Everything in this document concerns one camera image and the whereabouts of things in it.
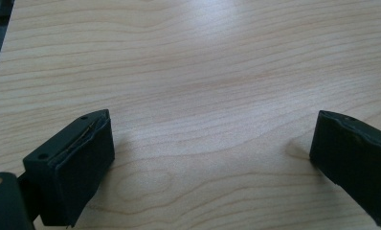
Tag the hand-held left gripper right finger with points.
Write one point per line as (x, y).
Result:
(354, 159)

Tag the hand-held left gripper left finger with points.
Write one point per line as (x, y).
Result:
(73, 166)

